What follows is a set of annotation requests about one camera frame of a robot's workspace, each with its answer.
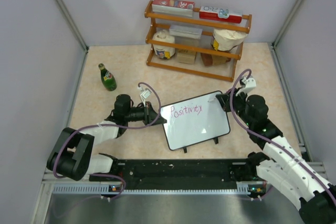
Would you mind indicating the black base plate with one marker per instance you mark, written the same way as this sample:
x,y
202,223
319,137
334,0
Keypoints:
x,y
183,174

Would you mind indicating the red white box right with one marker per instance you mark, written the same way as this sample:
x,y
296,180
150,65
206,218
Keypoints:
x,y
220,14

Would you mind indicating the red white box left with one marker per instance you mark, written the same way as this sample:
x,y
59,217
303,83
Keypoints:
x,y
173,7

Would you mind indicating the clear plastic container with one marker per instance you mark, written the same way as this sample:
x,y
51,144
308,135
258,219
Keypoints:
x,y
185,35

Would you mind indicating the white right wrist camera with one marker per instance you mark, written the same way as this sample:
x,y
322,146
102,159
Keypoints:
x,y
247,84

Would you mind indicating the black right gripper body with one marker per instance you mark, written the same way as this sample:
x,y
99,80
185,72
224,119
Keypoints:
x,y
238,102

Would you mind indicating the green glass bottle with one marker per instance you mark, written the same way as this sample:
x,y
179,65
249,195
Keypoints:
x,y
107,78

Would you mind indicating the tan cardboard box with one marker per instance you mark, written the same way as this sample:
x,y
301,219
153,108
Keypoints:
x,y
186,56

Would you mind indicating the white wrapped jar right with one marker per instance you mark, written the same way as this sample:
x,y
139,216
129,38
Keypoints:
x,y
225,40

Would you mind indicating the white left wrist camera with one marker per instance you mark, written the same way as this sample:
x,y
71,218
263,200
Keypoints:
x,y
144,93

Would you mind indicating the white whiteboard black frame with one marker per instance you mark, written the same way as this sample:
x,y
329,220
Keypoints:
x,y
193,121

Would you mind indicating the grey slotted cable duct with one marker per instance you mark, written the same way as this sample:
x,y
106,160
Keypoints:
x,y
105,189

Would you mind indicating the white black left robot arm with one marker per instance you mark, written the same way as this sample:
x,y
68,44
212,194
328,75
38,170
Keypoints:
x,y
72,155

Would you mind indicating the red white box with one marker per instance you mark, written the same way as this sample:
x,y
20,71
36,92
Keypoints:
x,y
173,7
220,14

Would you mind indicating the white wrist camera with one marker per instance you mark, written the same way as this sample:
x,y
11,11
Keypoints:
x,y
247,84
144,93

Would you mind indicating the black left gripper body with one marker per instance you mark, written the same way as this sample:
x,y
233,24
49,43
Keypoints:
x,y
147,109

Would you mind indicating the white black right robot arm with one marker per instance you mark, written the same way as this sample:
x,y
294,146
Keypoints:
x,y
278,163

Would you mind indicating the brown bread package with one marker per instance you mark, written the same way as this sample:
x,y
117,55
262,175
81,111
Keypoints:
x,y
213,60

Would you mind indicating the orange wooden shelf rack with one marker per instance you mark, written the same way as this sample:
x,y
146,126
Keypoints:
x,y
161,21

